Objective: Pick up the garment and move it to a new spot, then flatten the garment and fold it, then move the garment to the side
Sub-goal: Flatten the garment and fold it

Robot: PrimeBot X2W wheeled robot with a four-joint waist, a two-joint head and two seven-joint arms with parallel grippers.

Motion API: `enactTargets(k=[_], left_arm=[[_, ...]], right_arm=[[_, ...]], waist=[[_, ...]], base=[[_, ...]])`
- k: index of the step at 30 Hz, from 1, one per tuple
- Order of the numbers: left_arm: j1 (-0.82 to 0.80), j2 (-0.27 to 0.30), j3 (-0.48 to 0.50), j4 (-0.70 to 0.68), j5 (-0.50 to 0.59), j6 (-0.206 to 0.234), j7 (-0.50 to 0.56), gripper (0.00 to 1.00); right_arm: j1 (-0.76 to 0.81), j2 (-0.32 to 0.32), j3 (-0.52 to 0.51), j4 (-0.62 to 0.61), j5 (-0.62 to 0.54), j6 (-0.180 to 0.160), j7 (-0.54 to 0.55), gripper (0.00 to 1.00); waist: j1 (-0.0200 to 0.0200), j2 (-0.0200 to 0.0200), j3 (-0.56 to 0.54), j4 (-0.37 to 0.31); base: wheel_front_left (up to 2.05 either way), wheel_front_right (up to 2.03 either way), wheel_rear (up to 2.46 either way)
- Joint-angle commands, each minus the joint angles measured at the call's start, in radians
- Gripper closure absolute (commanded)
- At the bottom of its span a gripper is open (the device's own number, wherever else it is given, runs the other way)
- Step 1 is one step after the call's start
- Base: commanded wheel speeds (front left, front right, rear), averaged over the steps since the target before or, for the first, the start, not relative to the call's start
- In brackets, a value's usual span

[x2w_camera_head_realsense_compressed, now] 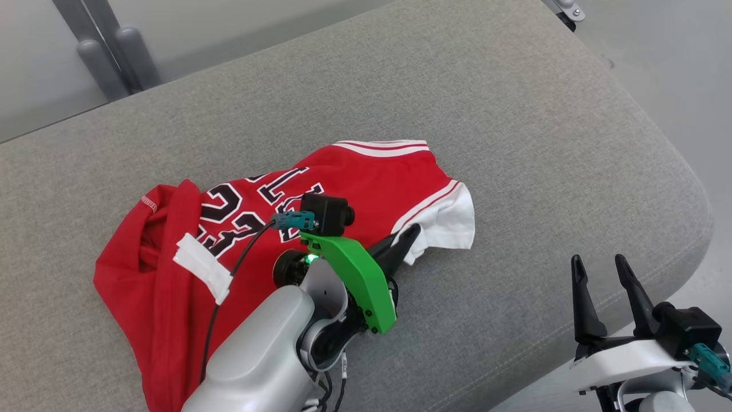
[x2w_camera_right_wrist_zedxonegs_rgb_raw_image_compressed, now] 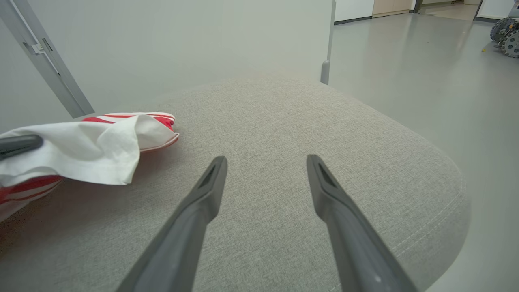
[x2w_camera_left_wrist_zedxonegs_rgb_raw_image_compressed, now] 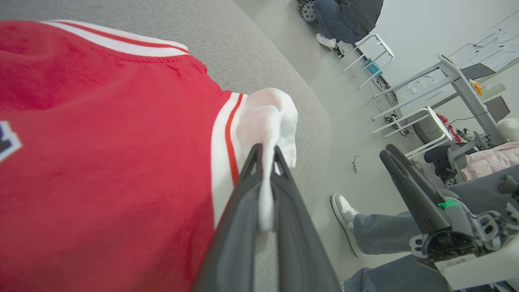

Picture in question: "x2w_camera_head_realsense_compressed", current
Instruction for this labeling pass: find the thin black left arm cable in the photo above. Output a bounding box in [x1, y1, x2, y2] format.
[199, 220, 278, 385]

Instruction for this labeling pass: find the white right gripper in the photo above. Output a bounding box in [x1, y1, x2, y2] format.
[570, 254, 695, 395]

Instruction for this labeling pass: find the teal right camera cable connector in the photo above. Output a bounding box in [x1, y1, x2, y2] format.
[688, 343, 732, 395]

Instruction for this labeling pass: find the teal camera cable connector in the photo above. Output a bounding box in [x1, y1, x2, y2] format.
[688, 343, 732, 395]
[272, 211, 318, 231]

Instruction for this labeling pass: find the red basketball jersey black print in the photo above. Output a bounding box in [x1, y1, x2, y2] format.
[93, 140, 476, 412]

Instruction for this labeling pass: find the grey metal foot bracket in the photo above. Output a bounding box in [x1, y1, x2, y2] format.
[540, 0, 586, 32]

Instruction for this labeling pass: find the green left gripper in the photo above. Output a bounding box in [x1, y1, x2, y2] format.
[299, 224, 421, 335]

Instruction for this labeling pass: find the teal left camera cable connector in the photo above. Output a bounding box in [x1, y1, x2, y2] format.
[272, 211, 318, 231]

